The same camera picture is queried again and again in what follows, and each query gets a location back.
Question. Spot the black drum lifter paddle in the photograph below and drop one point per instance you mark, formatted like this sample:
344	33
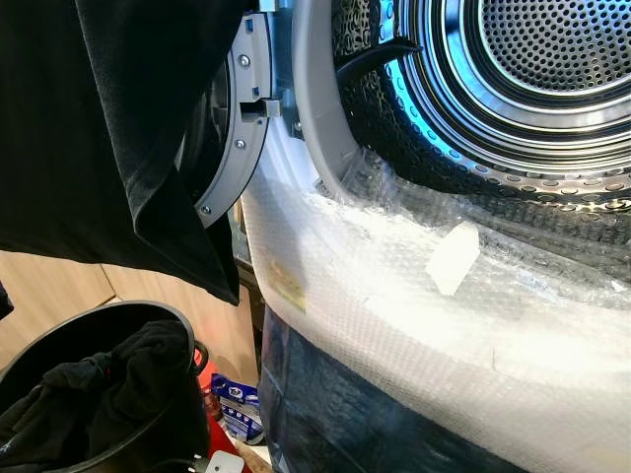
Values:
375	57

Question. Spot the red box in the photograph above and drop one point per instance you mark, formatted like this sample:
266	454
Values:
223	439

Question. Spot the clear bubble wrap sheet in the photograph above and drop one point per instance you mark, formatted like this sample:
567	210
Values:
414	325

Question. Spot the perforated steel washer drum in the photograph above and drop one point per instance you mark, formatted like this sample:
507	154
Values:
552	39

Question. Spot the black laundry bucket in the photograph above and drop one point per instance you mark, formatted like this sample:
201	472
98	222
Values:
158	434

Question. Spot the black garment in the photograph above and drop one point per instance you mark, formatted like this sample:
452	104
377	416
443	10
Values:
99	118

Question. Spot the grey washer door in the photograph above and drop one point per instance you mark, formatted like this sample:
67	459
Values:
246	138

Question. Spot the white plug adapter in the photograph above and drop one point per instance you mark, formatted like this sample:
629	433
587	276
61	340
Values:
225	463

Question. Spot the black clothes pile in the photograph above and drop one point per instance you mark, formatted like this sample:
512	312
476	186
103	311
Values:
118	384

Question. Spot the red-lid bottle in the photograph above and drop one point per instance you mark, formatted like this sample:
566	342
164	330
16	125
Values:
206	382

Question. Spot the blue white detergent bag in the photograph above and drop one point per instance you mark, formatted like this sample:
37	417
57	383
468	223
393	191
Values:
237	404

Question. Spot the white front-load washing machine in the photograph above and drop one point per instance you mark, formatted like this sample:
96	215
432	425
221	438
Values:
314	99

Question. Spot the white tape piece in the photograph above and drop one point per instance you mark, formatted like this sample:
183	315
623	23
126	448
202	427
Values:
454	258

